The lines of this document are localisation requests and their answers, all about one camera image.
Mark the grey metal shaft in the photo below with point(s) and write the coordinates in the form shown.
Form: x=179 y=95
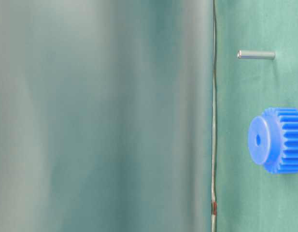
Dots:
x=252 y=54

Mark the blue plastic gear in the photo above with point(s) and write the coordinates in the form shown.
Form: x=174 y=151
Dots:
x=273 y=140

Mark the green table cloth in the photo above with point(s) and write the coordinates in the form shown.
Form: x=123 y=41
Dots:
x=249 y=199

